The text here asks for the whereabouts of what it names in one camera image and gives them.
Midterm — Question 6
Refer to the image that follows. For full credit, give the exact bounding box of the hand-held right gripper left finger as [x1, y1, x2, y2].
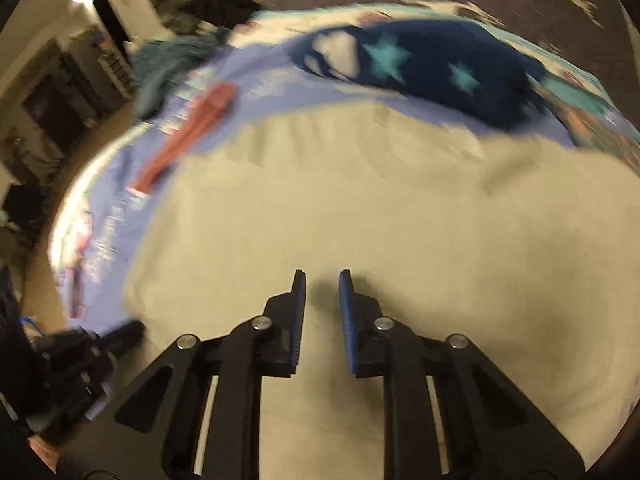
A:
[114, 269, 307, 480]

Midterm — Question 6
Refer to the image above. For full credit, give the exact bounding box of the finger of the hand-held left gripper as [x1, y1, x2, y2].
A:
[100, 321, 147, 358]

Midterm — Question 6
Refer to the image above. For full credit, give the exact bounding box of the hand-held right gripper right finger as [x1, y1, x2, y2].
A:
[338, 269, 586, 480]

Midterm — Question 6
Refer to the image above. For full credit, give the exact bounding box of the beige cloth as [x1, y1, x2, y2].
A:
[122, 101, 640, 480]

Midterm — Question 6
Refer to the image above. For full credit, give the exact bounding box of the dark clothes pile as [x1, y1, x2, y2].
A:
[179, 0, 257, 30]

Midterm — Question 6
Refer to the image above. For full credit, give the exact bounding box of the pink cloth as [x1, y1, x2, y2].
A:
[127, 82, 239, 197]

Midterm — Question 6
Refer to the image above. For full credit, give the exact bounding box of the blue printed bedsheet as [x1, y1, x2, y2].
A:
[50, 2, 640, 322]

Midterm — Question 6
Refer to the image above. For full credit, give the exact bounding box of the navy star fleece blanket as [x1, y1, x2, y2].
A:
[292, 19, 551, 135]

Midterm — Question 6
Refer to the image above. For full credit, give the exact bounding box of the teal blanket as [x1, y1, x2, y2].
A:
[131, 29, 232, 120]

